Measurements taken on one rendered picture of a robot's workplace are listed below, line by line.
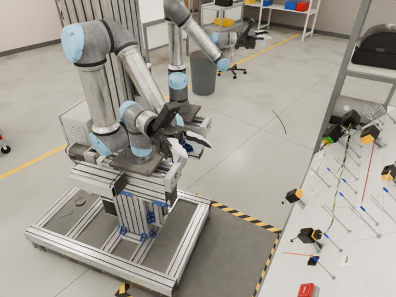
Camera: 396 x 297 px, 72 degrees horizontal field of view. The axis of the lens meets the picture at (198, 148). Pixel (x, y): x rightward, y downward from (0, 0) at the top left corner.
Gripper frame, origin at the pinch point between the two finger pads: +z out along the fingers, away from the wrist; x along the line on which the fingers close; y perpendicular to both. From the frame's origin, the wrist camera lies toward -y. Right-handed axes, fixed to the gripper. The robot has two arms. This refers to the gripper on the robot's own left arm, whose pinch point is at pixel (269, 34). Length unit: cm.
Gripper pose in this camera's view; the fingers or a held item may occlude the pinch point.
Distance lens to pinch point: 183.5
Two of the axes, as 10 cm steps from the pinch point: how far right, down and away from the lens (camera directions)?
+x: 0.9, 7.0, -7.1
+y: -0.1, 7.1, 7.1
